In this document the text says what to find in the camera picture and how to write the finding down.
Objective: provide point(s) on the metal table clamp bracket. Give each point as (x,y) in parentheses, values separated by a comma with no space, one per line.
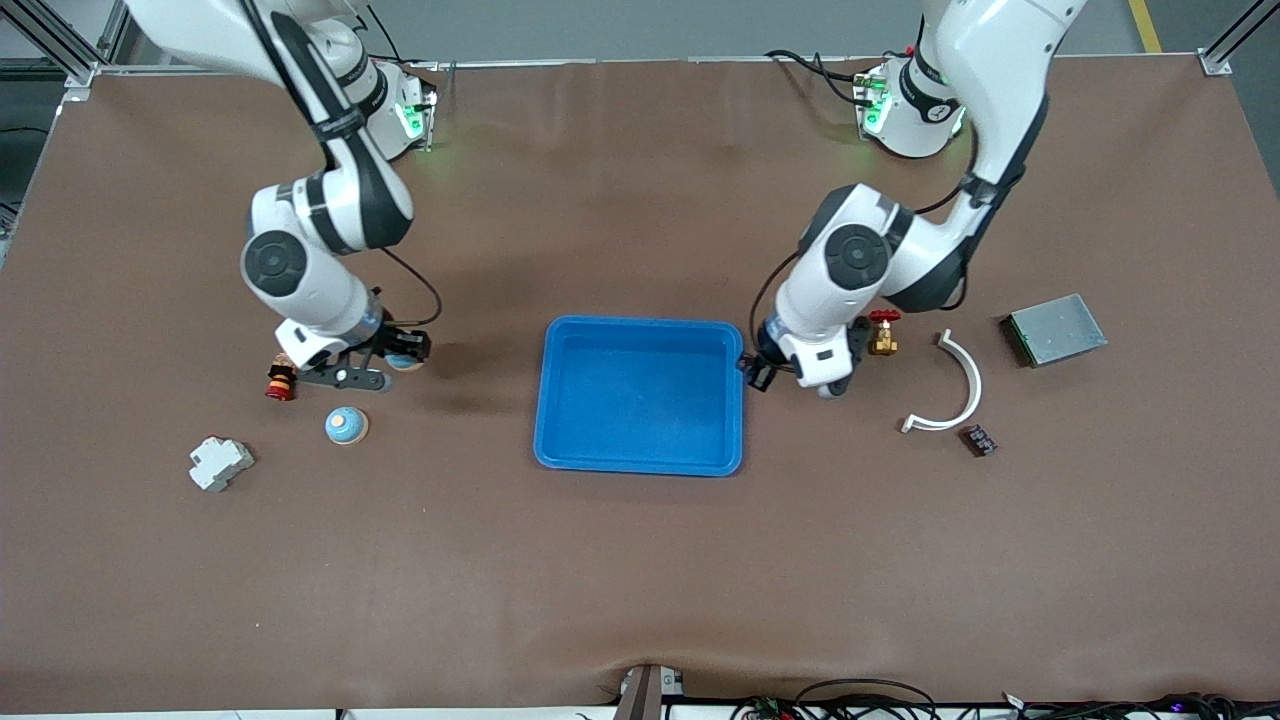
(645,695)

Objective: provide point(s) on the white curved plastic clip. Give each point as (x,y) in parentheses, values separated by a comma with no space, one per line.
(973,385)

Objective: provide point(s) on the blue plastic tray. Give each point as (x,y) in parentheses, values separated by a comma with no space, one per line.
(640,400)

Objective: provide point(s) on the grey metal module box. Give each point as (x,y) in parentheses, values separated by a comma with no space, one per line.
(1058,330)

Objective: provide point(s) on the brown table mat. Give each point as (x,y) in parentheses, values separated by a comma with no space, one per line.
(640,580)

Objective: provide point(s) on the white circuit breaker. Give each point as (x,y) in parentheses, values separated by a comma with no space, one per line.
(220,465)

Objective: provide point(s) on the red button with orange body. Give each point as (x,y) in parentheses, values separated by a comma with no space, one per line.
(282,382)

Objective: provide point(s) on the dark brown electrolytic capacitor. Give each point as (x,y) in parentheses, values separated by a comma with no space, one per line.
(979,440)

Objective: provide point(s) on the black terminal block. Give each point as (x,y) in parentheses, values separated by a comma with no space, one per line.
(762,376)

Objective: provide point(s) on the blue bell with cream button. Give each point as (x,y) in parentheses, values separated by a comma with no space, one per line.
(346,426)
(405,363)

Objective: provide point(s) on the aluminium frame post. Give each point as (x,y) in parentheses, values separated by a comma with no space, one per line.
(80,72)
(1215,62)

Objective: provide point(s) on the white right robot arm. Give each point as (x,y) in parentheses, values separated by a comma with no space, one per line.
(300,270)

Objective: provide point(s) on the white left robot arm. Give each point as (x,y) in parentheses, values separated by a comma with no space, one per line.
(860,255)

